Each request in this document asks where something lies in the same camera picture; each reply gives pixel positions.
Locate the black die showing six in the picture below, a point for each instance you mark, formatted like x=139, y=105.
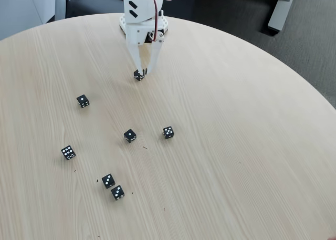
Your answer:
x=67, y=152

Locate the black die showing one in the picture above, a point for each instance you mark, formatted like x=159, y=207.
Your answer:
x=138, y=76
x=82, y=100
x=130, y=135

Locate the dark grey chair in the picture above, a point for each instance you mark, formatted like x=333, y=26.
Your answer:
x=94, y=3

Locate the black die showing five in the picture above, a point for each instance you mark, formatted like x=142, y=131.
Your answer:
x=168, y=132

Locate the white cabinet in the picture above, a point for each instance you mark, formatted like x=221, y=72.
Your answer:
x=21, y=9

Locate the black die showing three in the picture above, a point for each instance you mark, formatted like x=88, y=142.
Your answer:
x=108, y=181
x=117, y=192

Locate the grey desk leg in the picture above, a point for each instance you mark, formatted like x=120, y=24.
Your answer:
x=278, y=14

